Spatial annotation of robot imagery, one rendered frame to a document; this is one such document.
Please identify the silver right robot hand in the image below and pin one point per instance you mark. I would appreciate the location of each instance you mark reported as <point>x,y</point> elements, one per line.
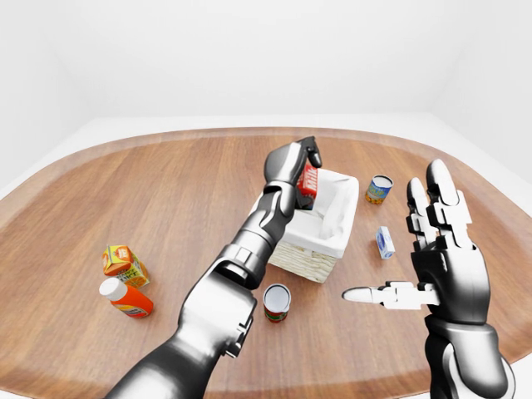
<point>453,266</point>

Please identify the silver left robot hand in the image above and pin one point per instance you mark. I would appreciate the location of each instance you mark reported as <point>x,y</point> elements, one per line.
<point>287,160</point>

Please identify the red milk carton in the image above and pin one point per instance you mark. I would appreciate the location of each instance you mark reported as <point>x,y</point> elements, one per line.
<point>308,183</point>

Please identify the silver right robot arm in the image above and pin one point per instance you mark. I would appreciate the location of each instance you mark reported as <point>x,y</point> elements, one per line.
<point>465,361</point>

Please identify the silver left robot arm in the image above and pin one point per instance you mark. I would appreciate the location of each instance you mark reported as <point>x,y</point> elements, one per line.
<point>232,282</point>

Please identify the wicker basket with white liner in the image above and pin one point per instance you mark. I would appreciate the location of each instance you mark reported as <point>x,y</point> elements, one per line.
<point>316,232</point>

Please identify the small blue and white box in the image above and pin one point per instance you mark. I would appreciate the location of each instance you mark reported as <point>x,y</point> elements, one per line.
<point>385,242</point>

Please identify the blue and yellow tin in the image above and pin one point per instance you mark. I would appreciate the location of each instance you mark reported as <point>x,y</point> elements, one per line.
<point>378,190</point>

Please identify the red and green tin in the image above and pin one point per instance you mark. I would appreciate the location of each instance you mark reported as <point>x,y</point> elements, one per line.
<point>277,303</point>

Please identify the orange juice carton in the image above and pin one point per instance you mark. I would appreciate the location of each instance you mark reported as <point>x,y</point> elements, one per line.
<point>124,266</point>

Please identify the orange bottle with white cap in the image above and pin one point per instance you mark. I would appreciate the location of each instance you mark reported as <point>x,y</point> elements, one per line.
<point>126,299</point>

